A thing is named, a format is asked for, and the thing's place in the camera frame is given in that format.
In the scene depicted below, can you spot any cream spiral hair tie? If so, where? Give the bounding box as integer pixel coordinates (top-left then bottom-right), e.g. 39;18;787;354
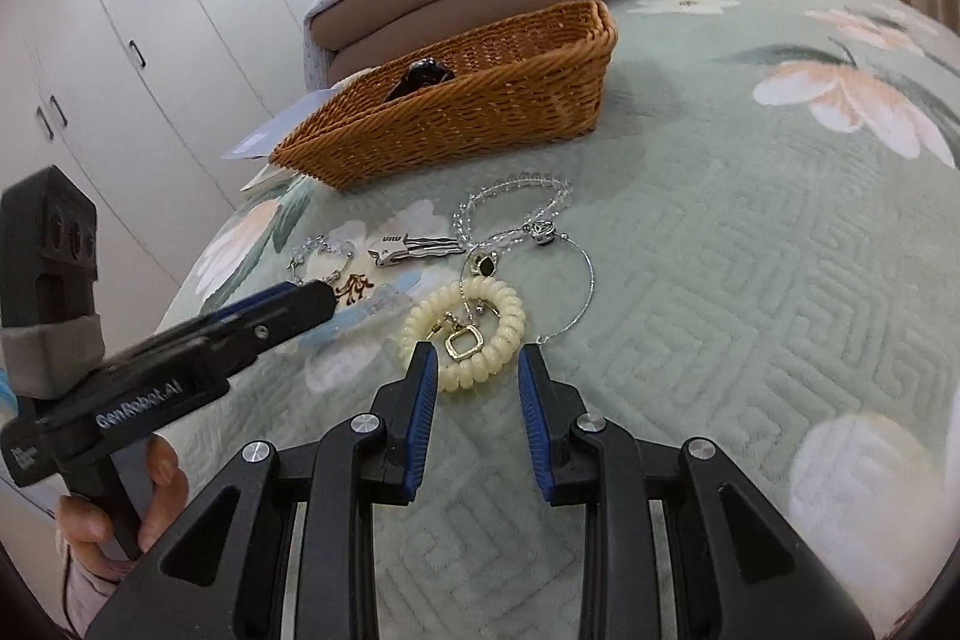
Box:
401;278;526;393

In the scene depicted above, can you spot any gold square earring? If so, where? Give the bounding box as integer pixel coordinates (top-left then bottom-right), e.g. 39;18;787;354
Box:
442;310;488;361

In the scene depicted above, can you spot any silver wire bangle with charm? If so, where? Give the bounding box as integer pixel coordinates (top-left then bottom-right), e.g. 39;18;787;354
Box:
459;220;597;342

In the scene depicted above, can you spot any silver chain bracelet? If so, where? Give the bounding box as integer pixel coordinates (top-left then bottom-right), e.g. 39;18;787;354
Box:
287;233;358;289

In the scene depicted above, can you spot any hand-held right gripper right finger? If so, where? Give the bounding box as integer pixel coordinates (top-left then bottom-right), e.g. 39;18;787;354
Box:
517;344;875;640

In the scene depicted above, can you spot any red branch-shaped brooch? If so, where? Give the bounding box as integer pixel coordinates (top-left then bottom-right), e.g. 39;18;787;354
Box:
334;274;374;305

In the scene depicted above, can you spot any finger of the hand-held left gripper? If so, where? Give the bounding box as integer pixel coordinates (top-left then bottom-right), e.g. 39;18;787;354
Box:
199;282;336;378
154;280;302;348

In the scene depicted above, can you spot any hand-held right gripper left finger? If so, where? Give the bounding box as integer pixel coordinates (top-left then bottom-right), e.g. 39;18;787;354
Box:
86;340;440;640

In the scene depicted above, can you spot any white book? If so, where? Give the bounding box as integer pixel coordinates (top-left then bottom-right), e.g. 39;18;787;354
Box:
240;160;284;191

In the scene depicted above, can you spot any blue folder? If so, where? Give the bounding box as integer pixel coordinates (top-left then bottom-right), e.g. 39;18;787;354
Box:
221;89;331;161

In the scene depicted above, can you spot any woven wicker basket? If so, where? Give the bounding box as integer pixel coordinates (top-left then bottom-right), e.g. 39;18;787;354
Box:
268;0;620;191

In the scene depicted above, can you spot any clear plastic pouch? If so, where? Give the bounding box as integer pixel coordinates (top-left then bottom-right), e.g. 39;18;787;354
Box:
304;278;421;348

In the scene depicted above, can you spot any silver hair clip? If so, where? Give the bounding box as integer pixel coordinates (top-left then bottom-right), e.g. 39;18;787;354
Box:
373;233;464;268

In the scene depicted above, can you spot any black wristwatch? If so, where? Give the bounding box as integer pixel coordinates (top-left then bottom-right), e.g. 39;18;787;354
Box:
386;56;456;103

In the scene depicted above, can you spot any person's left hand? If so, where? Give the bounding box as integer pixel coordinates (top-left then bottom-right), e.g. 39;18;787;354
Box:
56;437;188;581

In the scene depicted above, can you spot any clear crystal bead bracelet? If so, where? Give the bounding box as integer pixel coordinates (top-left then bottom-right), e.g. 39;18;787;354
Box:
450;171;575;253

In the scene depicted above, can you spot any person's left forearm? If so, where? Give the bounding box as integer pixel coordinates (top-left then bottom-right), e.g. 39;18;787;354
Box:
60;554;125;633

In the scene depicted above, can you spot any white wardrobe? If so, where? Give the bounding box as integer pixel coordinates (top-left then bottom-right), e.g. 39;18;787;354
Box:
0;0;335;330

